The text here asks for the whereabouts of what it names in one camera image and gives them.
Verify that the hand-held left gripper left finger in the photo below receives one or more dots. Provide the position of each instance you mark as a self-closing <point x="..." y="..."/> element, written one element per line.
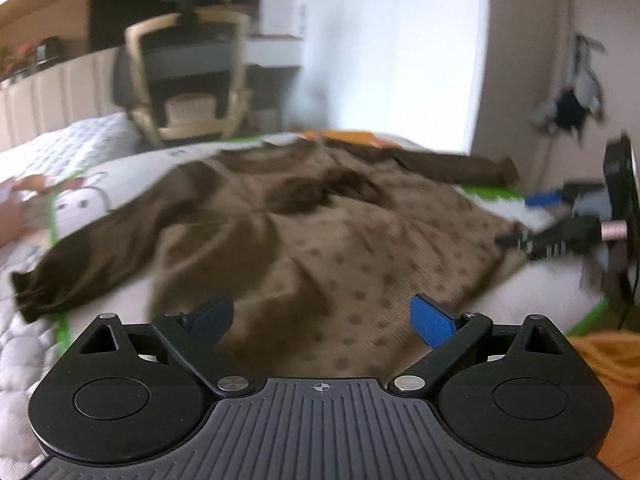
<point x="216" y="318"/>

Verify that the hanging grey and dark clothes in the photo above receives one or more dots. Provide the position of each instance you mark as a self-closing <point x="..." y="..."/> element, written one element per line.
<point x="575" y="95"/>

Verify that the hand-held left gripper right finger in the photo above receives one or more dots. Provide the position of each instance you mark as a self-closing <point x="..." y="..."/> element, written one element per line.
<point x="431" y="323"/>

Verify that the potted plants on shelf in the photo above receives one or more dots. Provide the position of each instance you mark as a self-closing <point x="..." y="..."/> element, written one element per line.
<point x="22" y="55"/>

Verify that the beige padded headboard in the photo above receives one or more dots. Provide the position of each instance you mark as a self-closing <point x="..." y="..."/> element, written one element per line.
<point x="55" y="91"/>

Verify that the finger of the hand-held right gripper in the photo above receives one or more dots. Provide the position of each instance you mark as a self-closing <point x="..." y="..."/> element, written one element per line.
<point x="545" y="197"/>
<point x="550" y="238"/>

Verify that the brown dotted sweater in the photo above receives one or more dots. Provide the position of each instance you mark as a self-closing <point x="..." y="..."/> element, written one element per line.
<point x="300" y="240"/>

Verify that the orange cloth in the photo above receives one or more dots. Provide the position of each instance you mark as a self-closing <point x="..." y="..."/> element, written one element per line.
<point x="610" y="360"/>

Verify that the printed blanket with green border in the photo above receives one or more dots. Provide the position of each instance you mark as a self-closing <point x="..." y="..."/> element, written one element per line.
<point x="110" y="185"/>

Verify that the beige office chair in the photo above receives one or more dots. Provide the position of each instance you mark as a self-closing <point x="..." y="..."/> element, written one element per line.
<point x="183" y="80"/>

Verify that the white quilted bedcover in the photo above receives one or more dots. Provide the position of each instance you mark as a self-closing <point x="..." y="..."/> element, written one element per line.
<point x="30" y="340"/>

